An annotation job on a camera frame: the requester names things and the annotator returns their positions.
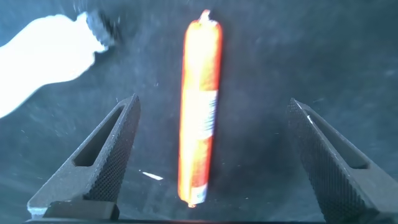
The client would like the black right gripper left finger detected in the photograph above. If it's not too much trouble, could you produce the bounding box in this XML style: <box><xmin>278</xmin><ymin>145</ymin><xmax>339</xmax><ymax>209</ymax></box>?
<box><xmin>27</xmin><ymin>94</ymin><xmax>141</xmax><ymax>220</ymax></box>

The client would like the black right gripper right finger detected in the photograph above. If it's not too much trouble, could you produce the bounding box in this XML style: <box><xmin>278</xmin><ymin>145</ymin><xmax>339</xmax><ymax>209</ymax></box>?
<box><xmin>285</xmin><ymin>98</ymin><xmax>398</xmax><ymax>223</ymax></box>

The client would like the orange red sausage stick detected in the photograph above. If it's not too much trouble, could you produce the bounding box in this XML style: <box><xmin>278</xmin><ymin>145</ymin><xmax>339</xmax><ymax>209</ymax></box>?
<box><xmin>177</xmin><ymin>9</ymin><xmax>224</xmax><ymax>208</ymax></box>

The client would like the white brush cap bottle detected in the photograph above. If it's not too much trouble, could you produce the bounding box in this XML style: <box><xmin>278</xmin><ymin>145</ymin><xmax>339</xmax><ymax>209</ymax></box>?
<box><xmin>0</xmin><ymin>11</ymin><xmax>121</xmax><ymax>119</ymax></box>

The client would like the black tablecloth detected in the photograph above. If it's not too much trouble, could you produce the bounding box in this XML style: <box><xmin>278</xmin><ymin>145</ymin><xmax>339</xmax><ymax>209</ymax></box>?
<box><xmin>0</xmin><ymin>0</ymin><xmax>398</xmax><ymax>224</ymax></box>

